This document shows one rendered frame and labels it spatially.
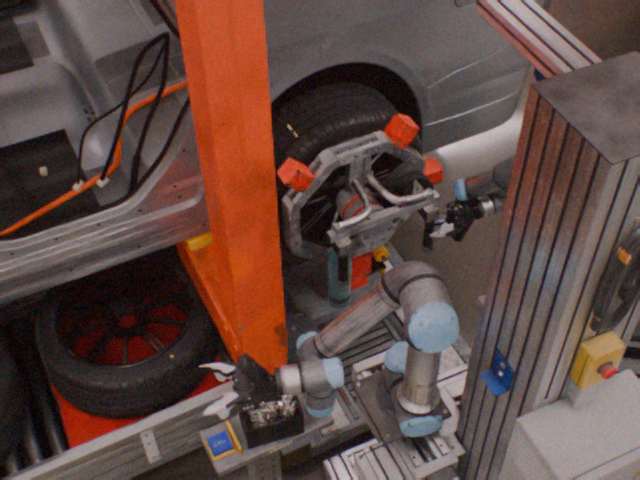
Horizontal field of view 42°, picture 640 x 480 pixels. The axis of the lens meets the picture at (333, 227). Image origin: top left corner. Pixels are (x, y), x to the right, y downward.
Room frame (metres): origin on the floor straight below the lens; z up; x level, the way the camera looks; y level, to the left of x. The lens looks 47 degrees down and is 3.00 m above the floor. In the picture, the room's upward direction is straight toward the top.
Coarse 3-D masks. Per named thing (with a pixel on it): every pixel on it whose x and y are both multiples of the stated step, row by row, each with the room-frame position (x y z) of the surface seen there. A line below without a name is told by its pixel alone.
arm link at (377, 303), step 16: (400, 272) 1.32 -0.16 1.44; (416, 272) 1.30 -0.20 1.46; (432, 272) 1.30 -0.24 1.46; (384, 288) 1.31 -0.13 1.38; (368, 304) 1.31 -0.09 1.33; (384, 304) 1.29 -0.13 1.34; (400, 304) 1.29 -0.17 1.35; (336, 320) 1.32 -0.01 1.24; (352, 320) 1.29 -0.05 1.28; (368, 320) 1.28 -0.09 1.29; (304, 336) 1.33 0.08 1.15; (320, 336) 1.30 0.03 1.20; (336, 336) 1.28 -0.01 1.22; (352, 336) 1.28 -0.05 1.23; (304, 352) 1.28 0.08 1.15; (320, 352) 1.27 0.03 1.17; (336, 352) 1.27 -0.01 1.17
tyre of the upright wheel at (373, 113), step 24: (312, 96) 2.33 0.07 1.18; (336, 96) 2.33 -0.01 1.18; (360, 96) 2.36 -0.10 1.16; (288, 120) 2.25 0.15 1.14; (312, 120) 2.22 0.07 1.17; (336, 120) 2.21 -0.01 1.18; (360, 120) 2.22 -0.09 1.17; (384, 120) 2.26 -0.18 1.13; (288, 144) 2.15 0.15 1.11; (312, 144) 2.13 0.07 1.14; (336, 144) 2.17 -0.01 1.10
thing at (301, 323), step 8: (288, 296) 2.04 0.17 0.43; (288, 304) 2.00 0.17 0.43; (288, 312) 2.00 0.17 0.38; (296, 312) 2.02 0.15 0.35; (304, 312) 1.99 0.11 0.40; (288, 320) 1.95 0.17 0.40; (296, 320) 1.94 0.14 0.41; (304, 320) 1.95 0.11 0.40; (312, 320) 1.95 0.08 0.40; (288, 328) 1.91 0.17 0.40; (296, 328) 1.91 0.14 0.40; (304, 328) 1.91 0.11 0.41; (312, 328) 1.91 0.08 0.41; (288, 336) 1.87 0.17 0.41; (296, 336) 1.87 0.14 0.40; (288, 344) 1.84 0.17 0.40; (296, 344) 1.85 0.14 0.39; (288, 352) 1.83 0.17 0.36; (296, 352) 1.83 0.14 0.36; (296, 360) 1.83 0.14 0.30
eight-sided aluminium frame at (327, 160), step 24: (360, 144) 2.17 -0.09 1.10; (384, 144) 2.16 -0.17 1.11; (312, 168) 2.08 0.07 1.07; (288, 192) 2.05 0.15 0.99; (312, 192) 2.03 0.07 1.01; (408, 192) 2.26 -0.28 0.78; (288, 216) 2.00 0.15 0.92; (408, 216) 2.22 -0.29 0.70; (288, 240) 2.03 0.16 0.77; (360, 240) 2.17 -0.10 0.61
